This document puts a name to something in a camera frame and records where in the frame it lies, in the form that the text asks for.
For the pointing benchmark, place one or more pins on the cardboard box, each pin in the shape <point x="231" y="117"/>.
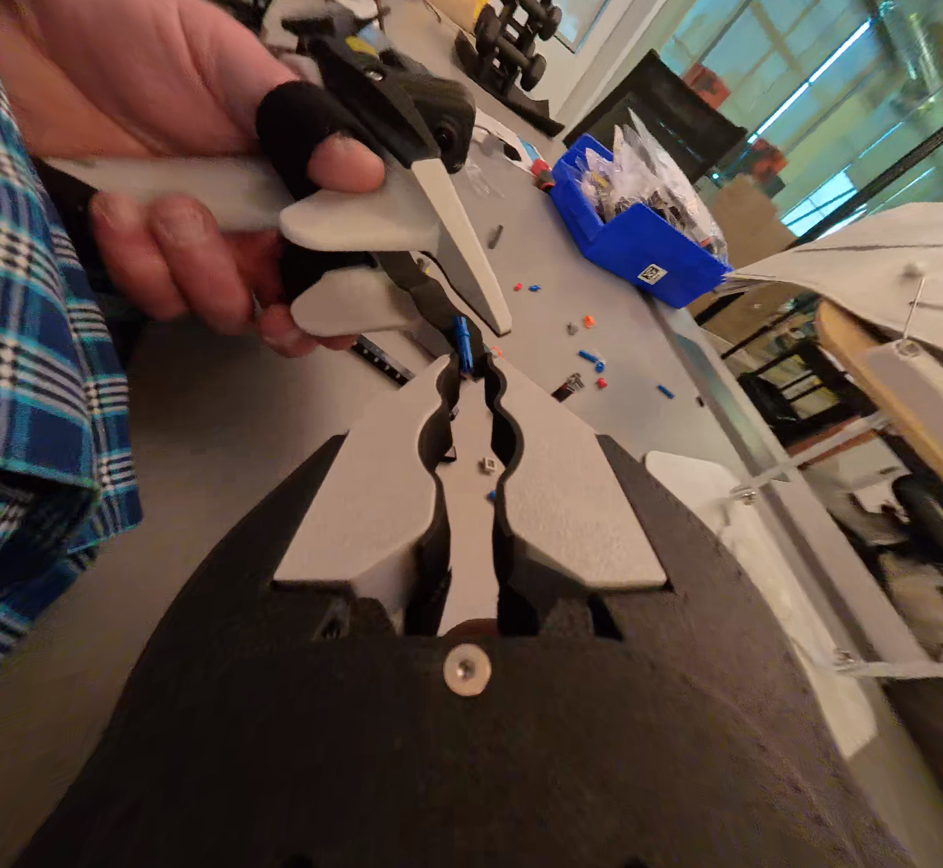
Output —
<point x="460" y="6"/>

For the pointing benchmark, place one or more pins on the white foam board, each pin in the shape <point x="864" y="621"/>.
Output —
<point x="847" y="257"/>

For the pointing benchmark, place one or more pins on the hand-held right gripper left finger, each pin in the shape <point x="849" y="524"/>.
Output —
<point x="368" y="507"/>

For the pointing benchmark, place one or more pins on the blue storage bin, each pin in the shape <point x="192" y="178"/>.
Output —
<point x="633" y="249"/>

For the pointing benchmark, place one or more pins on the clear bags of lego parts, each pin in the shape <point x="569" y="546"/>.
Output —
<point x="648" y="176"/>

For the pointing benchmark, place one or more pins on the person's left hand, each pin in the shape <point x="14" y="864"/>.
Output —
<point x="132" y="58"/>

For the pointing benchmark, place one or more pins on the long black lego beam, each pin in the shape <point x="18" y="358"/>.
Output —
<point x="383" y="361"/>

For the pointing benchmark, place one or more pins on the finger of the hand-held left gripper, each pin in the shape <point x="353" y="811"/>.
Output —
<point x="427" y="293"/>
<point x="460" y="242"/>

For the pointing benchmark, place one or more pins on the wooden board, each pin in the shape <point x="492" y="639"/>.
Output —
<point x="869" y="382"/>

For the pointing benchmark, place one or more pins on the white rounded board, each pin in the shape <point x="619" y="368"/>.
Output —
<point x="737" y="551"/>

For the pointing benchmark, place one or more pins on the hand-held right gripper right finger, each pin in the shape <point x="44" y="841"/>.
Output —
<point x="582" y="514"/>

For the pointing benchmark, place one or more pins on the rack of black dumbbells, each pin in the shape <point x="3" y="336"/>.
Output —
<point x="527" y="6"/>

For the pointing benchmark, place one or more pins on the dark grey long lego beam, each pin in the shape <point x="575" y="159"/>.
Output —
<point x="497" y="236"/>

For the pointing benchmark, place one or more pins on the red black tool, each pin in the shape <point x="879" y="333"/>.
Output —
<point x="545" y="176"/>

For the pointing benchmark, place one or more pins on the person's plaid shirt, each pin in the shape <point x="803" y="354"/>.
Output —
<point x="59" y="367"/>

